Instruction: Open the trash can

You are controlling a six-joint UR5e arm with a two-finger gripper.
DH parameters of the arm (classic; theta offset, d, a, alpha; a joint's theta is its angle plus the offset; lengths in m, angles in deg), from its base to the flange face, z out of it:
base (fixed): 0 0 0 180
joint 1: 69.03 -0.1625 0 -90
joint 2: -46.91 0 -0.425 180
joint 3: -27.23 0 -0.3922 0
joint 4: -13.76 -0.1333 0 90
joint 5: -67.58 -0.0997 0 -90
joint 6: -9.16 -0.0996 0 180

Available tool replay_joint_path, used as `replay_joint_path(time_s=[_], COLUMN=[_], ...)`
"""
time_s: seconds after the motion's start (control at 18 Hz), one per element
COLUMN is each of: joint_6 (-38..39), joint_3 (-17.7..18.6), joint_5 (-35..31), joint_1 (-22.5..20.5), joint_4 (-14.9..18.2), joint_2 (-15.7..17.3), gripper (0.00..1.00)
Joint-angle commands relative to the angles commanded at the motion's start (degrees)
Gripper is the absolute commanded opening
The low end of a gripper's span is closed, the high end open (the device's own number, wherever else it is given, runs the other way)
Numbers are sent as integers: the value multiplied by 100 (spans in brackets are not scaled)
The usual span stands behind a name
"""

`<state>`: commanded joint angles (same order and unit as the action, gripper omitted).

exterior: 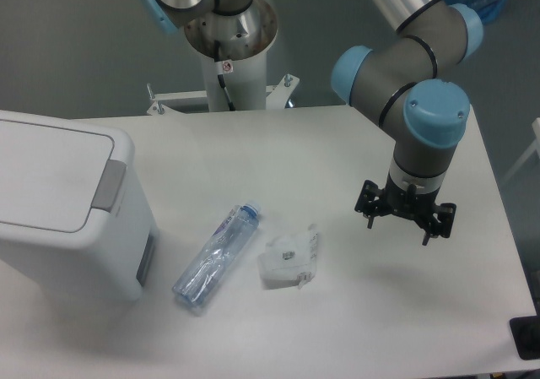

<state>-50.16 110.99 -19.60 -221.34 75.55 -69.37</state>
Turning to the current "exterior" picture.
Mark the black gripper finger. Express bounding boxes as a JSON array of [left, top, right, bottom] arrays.
[[415, 203, 456, 246], [354, 180, 388, 229]]

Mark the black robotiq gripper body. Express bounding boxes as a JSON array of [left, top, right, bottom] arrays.
[[377, 176, 440, 224]]

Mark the white push-lid trash can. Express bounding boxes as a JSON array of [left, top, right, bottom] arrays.
[[1, 111, 158, 300]]

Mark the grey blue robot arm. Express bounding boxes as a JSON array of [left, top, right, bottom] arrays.
[[142, 0, 483, 239]]

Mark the white face mask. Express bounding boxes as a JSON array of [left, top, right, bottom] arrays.
[[257, 224, 319, 290]]

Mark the clear plastic water bottle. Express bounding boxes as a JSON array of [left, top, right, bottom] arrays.
[[171, 201, 261, 309]]

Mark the black device at table edge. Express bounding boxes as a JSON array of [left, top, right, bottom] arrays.
[[509, 316, 539, 360]]

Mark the white frame at right edge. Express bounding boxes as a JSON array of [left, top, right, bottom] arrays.
[[501, 117, 539, 186]]

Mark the black cable on pedestal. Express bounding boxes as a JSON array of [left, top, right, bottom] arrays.
[[213, 40, 236, 112]]

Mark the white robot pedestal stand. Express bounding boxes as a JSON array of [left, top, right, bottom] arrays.
[[147, 0, 300, 115]]

